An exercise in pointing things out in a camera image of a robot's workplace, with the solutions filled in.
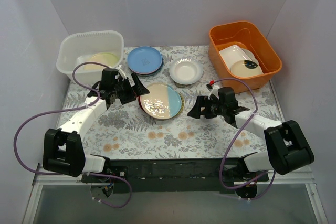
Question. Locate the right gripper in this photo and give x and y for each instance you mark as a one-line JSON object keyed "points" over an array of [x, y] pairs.
{"points": [[206, 108]]}

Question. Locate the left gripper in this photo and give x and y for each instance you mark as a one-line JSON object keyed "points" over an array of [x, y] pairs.
{"points": [[128, 91]]}

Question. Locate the cream and blue plate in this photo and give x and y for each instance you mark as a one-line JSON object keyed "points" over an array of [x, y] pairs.
{"points": [[157, 100]]}

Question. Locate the cream floral plate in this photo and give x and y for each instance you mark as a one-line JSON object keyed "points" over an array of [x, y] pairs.
{"points": [[105, 58]]}

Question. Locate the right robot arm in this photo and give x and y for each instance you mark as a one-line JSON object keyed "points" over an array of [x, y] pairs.
{"points": [[287, 149]]}

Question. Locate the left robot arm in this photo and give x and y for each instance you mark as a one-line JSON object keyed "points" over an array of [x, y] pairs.
{"points": [[63, 149]]}

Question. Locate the white plastic bin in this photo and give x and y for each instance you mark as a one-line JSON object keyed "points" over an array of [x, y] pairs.
{"points": [[78, 48]]}

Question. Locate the orange plastic bin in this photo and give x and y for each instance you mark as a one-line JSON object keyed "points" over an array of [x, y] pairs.
{"points": [[247, 36]]}

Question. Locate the red scalloped plate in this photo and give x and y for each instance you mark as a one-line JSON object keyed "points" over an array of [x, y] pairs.
{"points": [[139, 102]]}

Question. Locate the woven bamboo tray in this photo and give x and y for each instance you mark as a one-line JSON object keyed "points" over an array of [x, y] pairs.
{"points": [[175, 107]]}

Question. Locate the floral table mat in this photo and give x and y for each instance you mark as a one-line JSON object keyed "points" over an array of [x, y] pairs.
{"points": [[127, 132]]}

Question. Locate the blue round plate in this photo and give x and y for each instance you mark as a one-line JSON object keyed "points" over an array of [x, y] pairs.
{"points": [[144, 59]]}

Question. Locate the white scalloped bowl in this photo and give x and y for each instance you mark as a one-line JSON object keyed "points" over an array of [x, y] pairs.
{"points": [[185, 70]]}

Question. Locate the pink plate under blue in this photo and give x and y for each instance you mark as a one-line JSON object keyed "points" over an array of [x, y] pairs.
{"points": [[148, 73]]}

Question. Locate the cream plate with black mark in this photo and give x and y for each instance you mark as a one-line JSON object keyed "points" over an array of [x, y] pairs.
{"points": [[246, 69]]}

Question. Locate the white rectangular dish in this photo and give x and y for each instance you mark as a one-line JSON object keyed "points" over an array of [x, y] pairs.
{"points": [[235, 53]]}

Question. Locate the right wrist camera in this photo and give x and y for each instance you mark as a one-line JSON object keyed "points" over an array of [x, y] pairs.
{"points": [[212, 88]]}

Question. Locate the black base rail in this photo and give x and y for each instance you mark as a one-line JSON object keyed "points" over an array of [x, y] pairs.
{"points": [[181, 175]]}

